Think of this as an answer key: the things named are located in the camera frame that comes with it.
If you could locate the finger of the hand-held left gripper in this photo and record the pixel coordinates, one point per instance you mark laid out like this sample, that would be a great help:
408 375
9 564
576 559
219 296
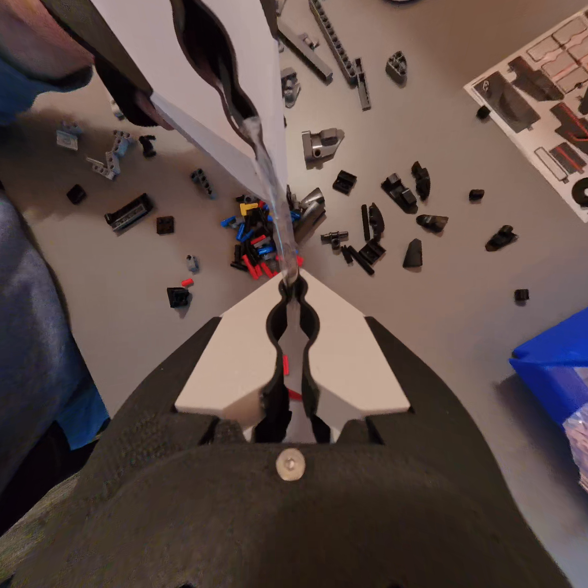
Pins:
257 55
151 50

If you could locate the dark grey lego connector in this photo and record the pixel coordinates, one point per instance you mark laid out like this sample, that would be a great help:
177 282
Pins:
364 85

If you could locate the black lego bar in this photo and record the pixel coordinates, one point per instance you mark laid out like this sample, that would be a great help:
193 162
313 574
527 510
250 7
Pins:
365 223

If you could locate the long black lego brick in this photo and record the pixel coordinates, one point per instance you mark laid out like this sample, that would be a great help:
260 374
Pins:
128 212

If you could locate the person's blue pants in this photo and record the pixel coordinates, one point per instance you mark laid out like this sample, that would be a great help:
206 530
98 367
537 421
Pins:
27 321

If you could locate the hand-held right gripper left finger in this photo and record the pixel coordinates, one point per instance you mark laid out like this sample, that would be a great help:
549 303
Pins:
220 367

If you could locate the clear plastic bag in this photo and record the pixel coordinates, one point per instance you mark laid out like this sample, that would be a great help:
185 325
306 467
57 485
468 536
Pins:
280 216

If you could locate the long dark grey lego beam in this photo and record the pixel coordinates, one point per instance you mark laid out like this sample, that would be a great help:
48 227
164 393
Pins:
335 41

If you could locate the black double slope lego piece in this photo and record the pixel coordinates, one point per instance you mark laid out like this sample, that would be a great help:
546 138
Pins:
398 193

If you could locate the small black lego piece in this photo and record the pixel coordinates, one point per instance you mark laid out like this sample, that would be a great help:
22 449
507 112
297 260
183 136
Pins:
477 194
147 146
483 113
522 295
76 194

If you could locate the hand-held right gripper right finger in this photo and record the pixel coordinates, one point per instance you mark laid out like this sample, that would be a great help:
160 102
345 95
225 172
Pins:
353 367

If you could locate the black curved lego panel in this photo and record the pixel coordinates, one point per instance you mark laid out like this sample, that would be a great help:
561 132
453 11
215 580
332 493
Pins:
376 220

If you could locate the black lego axle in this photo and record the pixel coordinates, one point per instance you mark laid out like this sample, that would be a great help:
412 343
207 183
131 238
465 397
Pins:
360 260

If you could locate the black lego slope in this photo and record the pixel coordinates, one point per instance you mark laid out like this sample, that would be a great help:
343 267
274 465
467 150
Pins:
344 183

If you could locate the person's left hand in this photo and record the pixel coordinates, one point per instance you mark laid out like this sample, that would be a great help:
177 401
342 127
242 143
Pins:
32 32

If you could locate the black curved lego piece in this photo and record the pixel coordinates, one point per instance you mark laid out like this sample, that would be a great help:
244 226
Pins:
432 223
421 181
501 238

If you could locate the pile of clear plastic bags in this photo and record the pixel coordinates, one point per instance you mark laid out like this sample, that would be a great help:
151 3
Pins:
579 450

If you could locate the grey curved lego panel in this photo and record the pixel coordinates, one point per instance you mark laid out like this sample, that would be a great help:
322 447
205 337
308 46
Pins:
310 211

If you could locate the blue storage bin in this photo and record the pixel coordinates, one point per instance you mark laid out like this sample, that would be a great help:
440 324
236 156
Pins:
546 363

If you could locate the black lego corner piece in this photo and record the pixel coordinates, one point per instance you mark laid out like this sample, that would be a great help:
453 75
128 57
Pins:
178 297

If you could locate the dark grey curved lego piece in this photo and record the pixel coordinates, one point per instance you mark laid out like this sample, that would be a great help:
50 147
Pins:
397 68

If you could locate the sticker sheet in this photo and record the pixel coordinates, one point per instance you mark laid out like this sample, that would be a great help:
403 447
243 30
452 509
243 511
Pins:
528 115

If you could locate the small light grey lego piece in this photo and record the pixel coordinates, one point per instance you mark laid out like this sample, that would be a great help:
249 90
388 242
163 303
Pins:
117 110

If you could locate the blue-grey lego beam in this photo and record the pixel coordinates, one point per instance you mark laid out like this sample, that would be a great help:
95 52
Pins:
204 183

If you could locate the black lego connector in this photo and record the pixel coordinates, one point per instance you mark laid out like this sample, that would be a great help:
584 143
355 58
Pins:
334 238

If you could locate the black lego wedge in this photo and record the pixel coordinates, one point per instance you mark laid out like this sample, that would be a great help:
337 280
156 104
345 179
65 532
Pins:
413 257

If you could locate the small dark grey lego piece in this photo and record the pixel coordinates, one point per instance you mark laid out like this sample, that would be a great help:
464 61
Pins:
290 87

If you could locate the black square lego plate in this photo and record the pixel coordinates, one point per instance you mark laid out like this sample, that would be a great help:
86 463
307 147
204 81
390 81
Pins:
165 225

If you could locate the pile of small lego pins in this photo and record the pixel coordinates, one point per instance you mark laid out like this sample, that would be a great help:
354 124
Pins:
252 243

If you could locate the light blue-grey lego piece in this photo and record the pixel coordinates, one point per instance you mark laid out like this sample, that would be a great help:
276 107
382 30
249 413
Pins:
68 137

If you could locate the small grey lego pin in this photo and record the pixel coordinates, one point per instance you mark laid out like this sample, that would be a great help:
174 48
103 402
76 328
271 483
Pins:
192 263

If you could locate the dark grey lego wedge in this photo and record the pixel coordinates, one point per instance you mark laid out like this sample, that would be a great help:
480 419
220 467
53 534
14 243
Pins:
305 53

